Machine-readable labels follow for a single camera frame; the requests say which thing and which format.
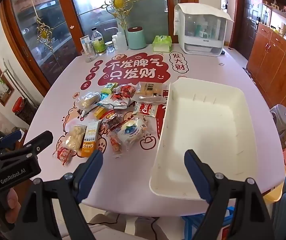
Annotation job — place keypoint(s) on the clear puffed rice ball packet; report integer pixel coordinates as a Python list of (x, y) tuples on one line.
[(74, 136)]

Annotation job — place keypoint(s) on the green tissue pack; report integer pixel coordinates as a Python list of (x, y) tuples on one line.
[(161, 43)]

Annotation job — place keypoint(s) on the blue plastic stool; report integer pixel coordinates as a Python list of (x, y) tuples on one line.
[(195, 221)]

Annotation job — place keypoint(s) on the small gold flower ornament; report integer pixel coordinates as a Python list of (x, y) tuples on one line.
[(43, 33)]

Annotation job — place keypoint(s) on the small green packet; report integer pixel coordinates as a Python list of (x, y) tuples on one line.
[(109, 88)]

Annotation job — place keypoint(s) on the orange oat bar packet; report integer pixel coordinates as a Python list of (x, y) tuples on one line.
[(89, 140)]

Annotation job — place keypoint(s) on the red plastic container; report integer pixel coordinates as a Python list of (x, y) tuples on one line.
[(18, 104)]

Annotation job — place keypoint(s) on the mint green canister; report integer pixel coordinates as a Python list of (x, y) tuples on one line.
[(136, 38)]

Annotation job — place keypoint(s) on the brown wooden sideboard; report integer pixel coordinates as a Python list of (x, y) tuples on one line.
[(275, 60)]

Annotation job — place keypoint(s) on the small white pill bottle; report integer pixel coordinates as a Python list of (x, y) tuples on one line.
[(114, 42)]

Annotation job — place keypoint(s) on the blue white snack packet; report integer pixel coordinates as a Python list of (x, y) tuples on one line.
[(103, 98)]

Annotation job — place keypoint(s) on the clear beige cracker packet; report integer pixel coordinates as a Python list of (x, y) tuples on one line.
[(149, 92)]

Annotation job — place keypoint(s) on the clear rice cracker packet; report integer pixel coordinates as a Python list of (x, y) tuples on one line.
[(86, 100)]

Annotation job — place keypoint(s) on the yellow plastic basin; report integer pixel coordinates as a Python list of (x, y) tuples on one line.
[(274, 192)]

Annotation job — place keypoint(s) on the red white cookie packet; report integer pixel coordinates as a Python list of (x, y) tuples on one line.
[(145, 110)]

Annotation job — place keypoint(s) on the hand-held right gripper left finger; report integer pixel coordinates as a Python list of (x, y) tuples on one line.
[(90, 172)]

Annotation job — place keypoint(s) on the clear packet orange snack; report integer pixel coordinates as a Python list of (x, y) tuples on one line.
[(114, 143)]

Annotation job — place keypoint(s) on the white blueberry cake packet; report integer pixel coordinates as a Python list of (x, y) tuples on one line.
[(131, 130)]

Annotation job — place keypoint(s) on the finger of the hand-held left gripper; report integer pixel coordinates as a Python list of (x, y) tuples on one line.
[(11, 136), (40, 141)]

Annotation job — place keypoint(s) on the white squeeze bottle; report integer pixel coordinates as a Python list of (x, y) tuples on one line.
[(121, 40)]

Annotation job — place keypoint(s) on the white plastic bin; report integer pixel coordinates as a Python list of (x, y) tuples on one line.
[(208, 130)]

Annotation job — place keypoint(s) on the clear bottle green label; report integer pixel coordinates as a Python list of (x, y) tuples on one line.
[(98, 43)]

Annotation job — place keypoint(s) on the white packet red print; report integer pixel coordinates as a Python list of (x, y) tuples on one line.
[(119, 102)]

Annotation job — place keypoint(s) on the small glass jar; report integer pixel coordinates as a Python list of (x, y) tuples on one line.
[(110, 47)]

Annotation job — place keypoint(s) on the dark wooden door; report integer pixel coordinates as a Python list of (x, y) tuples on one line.
[(248, 25)]

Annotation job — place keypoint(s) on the large gold flower ornament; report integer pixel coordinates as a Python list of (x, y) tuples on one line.
[(118, 2)]

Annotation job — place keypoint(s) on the person's left hand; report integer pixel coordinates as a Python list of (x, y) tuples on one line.
[(11, 198)]

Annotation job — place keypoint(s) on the clear glass cup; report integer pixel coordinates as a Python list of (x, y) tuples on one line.
[(89, 53)]

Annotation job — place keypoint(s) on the red label date packet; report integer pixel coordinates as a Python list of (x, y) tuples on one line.
[(111, 115)]

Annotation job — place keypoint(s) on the small yellow snack packet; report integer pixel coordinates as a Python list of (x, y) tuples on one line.
[(100, 113)]

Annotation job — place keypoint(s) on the small white blue box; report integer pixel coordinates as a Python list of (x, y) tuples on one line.
[(84, 42)]

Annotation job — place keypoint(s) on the grey trash can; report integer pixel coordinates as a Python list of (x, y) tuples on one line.
[(280, 121)]

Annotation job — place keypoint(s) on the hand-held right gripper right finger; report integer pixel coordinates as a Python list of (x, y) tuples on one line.
[(195, 175)]

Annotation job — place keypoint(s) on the clear packet with red snack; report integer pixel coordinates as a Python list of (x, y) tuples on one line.
[(125, 90)]

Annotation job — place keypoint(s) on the white countertop sterilizer cabinet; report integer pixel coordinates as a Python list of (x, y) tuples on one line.
[(200, 30)]

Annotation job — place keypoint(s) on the dark brown snack packet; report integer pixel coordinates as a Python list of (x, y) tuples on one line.
[(115, 124)]

